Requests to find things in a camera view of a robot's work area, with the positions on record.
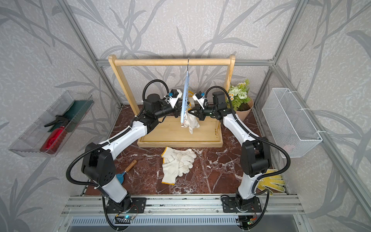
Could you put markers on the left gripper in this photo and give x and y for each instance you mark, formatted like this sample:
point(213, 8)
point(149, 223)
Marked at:
point(177, 110)

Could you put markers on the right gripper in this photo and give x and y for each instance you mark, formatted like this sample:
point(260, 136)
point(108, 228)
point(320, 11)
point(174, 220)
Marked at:
point(199, 112)

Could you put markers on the blue wavy clip hanger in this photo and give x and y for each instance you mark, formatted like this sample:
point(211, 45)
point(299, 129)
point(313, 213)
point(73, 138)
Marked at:
point(185, 97)

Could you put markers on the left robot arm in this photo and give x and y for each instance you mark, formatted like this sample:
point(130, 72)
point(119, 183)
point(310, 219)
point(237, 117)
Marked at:
point(99, 159)

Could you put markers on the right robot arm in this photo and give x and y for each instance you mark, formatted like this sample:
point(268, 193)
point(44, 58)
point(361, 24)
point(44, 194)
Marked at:
point(256, 151)

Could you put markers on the wooden clothes rack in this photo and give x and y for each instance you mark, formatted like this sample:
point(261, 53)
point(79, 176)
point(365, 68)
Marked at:
point(169, 133)

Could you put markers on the potted white flower plant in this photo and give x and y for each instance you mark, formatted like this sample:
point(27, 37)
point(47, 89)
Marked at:
point(242, 103)

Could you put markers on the white glove with yellow cuff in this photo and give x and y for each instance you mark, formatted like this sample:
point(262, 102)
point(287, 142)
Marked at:
point(185, 159)

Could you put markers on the blue hand rake tool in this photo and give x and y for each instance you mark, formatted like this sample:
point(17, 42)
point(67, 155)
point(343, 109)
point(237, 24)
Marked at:
point(121, 176)

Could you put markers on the yellow rubber-coated glove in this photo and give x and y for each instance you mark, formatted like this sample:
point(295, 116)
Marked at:
point(273, 184)

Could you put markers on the green cloth in tray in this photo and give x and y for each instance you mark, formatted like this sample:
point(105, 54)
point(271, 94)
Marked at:
point(73, 111)

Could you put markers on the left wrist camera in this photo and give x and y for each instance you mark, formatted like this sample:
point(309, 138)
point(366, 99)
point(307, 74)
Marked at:
point(173, 96)

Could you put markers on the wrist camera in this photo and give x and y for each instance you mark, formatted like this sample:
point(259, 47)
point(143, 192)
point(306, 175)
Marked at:
point(200, 97)
point(173, 96)

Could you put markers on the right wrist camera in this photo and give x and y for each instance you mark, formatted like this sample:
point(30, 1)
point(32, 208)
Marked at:
point(200, 97)

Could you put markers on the white wire mesh basket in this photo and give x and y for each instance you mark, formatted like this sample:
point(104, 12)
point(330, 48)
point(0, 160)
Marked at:
point(289, 123)

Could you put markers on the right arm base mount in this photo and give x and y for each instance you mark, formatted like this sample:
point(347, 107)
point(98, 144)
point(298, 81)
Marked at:
point(235, 204)

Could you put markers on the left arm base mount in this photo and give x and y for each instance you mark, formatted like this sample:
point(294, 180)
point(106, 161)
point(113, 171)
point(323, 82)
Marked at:
point(134, 205)

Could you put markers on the clear plastic wall tray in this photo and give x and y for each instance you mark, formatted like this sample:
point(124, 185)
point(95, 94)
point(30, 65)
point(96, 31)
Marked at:
point(30, 142)

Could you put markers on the aluminium front rail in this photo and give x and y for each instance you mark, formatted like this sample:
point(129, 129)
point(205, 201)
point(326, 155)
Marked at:
point(280, 213)

